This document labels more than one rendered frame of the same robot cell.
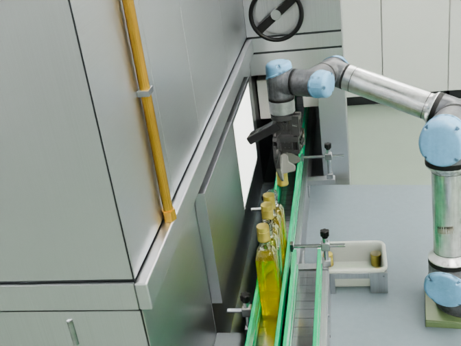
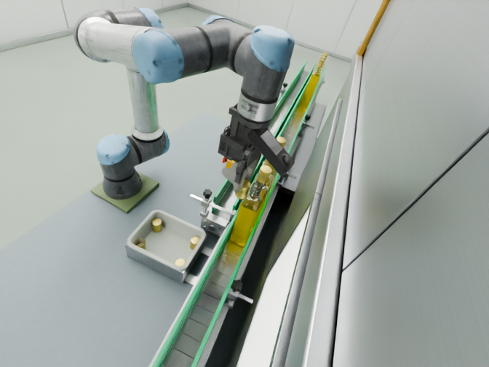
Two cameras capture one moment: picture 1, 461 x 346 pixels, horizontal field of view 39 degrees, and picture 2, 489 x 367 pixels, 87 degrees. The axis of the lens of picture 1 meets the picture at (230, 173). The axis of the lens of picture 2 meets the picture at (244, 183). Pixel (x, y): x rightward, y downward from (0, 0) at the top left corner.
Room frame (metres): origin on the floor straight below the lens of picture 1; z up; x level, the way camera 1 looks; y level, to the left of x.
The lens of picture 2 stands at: (2.26, -0.17, 1.64)
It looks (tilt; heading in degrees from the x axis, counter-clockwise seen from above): 44 degrees down; 178
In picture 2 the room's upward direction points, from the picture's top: 16 degrees clockwise
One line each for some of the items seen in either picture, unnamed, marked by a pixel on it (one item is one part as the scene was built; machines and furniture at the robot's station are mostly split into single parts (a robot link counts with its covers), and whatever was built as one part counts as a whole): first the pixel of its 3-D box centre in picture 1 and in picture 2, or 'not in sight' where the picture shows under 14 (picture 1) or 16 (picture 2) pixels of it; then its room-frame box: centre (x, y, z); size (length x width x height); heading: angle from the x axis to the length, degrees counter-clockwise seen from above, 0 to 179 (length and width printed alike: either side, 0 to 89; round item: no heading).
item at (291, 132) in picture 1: (287, 132); (245, 135); (1.78, -0.18, 1.31); 0.09 x 0.08 x 0.12; 67
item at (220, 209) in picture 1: (232, 172); (294, 237); (1.89, -0.01, 1.15); 0.90 x 0.03 x 0.34; 168
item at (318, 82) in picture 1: (314, 82); (222, 45); (1.73, -0.27, 1.47); 0.11 x 0.11 x 0.08; 54
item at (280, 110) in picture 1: (282, 106); (255, 105); (1.78, -0.18, 1.39); 0.08 x 0.08 x 0.05
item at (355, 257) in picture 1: (352, 266); (168, 243); (1.79, -0.36, 0.80); 0.22 x 0.17 x 0.09; 78
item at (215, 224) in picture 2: (313, 274); (213, 224); (1.70, -0.22, 0.85); 0.09 x 0.04 x 0.07; 78
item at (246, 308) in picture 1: (240, 314); (287, 176); (1.44, 0.03, 0.94); 0.07 x 0.04 x 0.13; 78
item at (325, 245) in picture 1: (317, 248); (212, 206); (1.70, -0.23, 0.95); 0.17 x 0.03 x 0.12; 78
